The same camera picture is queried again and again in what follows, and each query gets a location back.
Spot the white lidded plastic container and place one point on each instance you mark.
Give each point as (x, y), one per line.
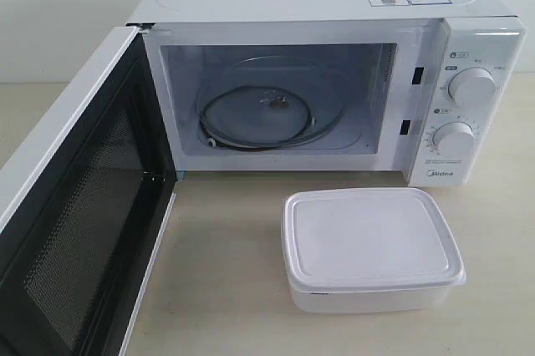
(368, 250)

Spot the white microwave door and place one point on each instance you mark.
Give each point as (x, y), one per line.
(85, 200)

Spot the white microwave oven body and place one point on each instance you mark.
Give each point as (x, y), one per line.
(399, 62)

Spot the glass turntable plate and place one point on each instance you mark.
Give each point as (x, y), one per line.
(272, 102)

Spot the lower white timer knob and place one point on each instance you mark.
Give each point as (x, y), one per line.
(454, 139)

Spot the upper white power knob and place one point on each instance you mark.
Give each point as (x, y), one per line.
(472, 87)

